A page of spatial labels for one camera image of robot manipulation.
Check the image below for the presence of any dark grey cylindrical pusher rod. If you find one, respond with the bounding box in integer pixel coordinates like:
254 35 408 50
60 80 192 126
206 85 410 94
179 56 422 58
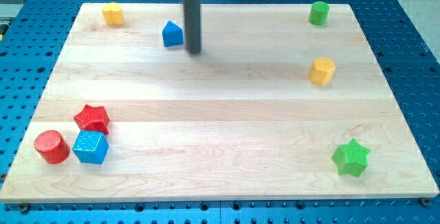
181 0 201 54

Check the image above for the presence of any blue triangle block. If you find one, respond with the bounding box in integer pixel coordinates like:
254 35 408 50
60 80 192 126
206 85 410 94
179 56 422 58
162 21 184 47

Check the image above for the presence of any red star block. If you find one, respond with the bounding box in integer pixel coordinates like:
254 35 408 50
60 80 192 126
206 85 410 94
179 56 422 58
74 104 110 135

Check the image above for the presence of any green star block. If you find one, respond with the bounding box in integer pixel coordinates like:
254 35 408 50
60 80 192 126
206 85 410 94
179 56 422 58
331 139 371 177

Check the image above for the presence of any yellow heart block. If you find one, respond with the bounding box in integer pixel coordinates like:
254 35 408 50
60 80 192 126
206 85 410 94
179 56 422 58
102 2 124 25

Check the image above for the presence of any green cylinder block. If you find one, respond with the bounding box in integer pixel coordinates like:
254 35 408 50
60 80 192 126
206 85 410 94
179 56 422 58
308 1 330 25

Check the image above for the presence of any light wooden board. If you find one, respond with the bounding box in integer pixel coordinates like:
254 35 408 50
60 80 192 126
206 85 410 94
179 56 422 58
1 3 439 203

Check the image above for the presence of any yellow hexagon block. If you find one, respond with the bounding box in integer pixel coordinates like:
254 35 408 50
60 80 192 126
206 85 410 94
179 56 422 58
309 57 336 85

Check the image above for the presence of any blue cube block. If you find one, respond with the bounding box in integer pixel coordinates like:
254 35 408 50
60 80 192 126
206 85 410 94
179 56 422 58
72 131 109 164

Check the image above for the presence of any red cylinder block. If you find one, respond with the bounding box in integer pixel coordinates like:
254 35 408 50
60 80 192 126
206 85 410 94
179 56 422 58
34 130 70 164

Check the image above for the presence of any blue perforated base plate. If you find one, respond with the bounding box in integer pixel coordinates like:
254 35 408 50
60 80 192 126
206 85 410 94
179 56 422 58
1 0 439 223

